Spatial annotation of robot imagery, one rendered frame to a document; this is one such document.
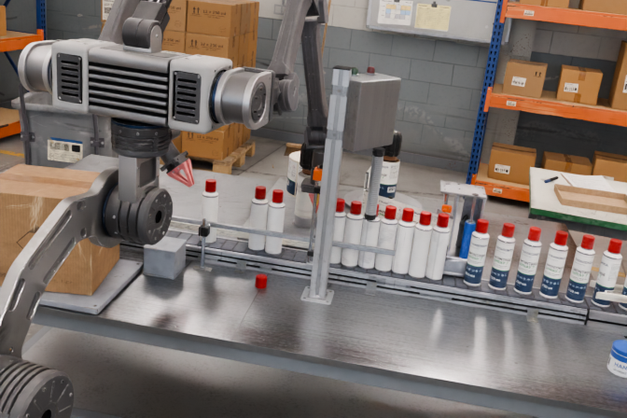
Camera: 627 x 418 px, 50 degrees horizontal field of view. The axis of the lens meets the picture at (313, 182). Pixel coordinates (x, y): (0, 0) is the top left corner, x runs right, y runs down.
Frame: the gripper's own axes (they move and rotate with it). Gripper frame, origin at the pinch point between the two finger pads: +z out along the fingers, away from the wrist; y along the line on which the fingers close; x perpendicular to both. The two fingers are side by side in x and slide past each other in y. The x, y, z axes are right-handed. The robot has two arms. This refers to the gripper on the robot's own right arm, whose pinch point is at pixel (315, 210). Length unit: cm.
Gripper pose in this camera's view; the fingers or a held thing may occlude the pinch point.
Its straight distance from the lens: 212.5
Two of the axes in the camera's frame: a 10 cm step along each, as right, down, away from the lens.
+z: -1.1, 9.4, 3.2
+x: -1.8, 2.9, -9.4
